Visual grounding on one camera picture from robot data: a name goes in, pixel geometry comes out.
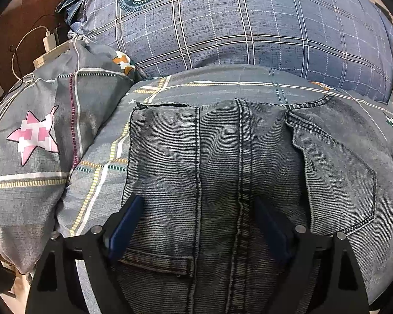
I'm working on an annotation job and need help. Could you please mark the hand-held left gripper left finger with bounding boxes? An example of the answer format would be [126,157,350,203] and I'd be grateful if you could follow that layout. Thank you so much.
[25,194,145,314]

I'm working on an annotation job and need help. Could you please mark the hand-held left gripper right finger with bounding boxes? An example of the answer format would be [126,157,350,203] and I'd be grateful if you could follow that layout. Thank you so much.
[254,197,370,314]

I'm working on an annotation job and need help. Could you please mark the grey denim pants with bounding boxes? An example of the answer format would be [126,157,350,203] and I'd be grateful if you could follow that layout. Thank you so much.
[113,95,393,314]

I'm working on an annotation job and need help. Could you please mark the grey star-print bed sheet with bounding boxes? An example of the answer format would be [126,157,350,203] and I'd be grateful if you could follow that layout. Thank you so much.
[57,65,393,239]

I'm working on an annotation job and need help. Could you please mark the grey star-print pillow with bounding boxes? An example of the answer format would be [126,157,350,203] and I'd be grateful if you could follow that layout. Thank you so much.
[0,37,135,273]

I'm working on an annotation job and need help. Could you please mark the white box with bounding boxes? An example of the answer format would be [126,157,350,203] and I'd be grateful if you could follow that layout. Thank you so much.
[33,41,74,69]

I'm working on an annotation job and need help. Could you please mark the blue plaid pillow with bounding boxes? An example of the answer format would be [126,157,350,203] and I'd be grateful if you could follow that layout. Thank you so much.
[70,0,393,103]

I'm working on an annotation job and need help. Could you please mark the dark blue denim cloth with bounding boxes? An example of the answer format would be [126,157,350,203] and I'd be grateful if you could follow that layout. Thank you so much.
[56,0,99,27]

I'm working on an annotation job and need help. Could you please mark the brown wooden nightstand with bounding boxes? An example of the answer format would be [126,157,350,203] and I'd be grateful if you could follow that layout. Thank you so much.
[0,0,76,105]

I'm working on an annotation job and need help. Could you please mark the white cable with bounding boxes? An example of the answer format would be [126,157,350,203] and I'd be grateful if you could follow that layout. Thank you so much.
[0,28,50,133]

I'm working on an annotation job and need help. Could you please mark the white charger with cable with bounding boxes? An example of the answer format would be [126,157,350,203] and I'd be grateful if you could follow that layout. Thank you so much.
[7,14,64,59]

